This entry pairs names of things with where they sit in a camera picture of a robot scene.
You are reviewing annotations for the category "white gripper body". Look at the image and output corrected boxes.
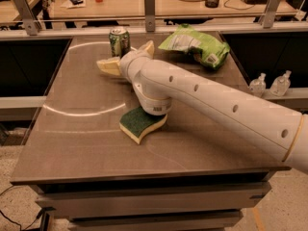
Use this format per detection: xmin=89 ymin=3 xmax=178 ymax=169
xmin=119 ymin=50 xmax=151 ymax=83

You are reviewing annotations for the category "grey drawer cabinet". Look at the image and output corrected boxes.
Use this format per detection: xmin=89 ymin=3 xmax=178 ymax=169
xmin=35 ymin=171 xmax=277 ymax=231

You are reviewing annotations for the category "grey metal bracket middle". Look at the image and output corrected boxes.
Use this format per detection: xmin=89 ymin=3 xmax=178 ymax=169
xmin=144 ymin=0 xmax=155 ymax=32

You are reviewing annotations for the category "grey metal bracket left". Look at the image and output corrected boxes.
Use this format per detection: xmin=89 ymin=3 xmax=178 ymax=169
xmin=13 ymin=0 xmax=41 ymax=36

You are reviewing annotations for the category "clear sanitizer bottle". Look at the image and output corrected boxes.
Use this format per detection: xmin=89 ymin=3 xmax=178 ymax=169
xmin=269 ymin=70 xmax=291 ymax=96
xmin=249 ymin=73 xmax=266 ymax=97

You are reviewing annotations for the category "grey metal bracket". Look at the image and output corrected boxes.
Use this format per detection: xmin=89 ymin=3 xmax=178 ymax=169
xmin=13 ymin=0 xmax=41 ymax=36
xmin=258 ymin=0 xmax=281 ymax=29
xmin=144 ymin=0 xmax=155 ymax=32

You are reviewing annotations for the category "green rice chip bag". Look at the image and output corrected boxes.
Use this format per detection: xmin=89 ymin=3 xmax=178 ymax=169
xmin=159 ymin=24 xmax=230 ymax=70

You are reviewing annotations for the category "black floor cable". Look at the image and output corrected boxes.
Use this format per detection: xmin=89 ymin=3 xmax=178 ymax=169
xmin=0 ymin=185 xmax=49 ymax=231

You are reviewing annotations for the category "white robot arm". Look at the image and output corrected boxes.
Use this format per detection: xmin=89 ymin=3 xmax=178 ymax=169
xmin=97 ymin=41 xmax=308 ymax=173

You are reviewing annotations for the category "black mesh pen cup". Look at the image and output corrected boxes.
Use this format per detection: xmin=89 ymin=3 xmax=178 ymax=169
xmin=205 ymin=0 xmax=219 ymax=8

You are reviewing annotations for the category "black cable on desk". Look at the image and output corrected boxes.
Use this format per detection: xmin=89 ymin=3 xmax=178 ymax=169
xmin=223 ymin=0 xmax=258 ymax=12

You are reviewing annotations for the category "clear sanitizer bottle left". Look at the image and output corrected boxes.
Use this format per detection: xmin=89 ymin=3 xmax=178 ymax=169
xmin=249 ymin=73 xmax=266 ymax=97

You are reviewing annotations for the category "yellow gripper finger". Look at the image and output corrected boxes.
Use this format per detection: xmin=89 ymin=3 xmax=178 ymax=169
xmin=96 ymin=57 xmax=121 ymax=77
xmin=140 ymin=40 xmax=155 ymax=58

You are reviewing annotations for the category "green yellow sponge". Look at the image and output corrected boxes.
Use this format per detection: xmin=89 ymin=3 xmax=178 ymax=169
xmin=119 ymin=107 xmax=167 ymax=144

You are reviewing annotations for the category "green soda can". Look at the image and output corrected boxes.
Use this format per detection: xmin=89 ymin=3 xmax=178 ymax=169
xmin=109 ymin=26 xmax=131 ymax=58

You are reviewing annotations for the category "clear sanitizer bottle right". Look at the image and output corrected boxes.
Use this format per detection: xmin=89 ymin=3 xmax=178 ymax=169
xmin=269 ymin=70 xmax=291 ymax=96

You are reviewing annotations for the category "grey metal bracket right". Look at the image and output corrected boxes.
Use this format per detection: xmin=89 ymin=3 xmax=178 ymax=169
xmin=258 ymin=0 xmax=281 ymax=29

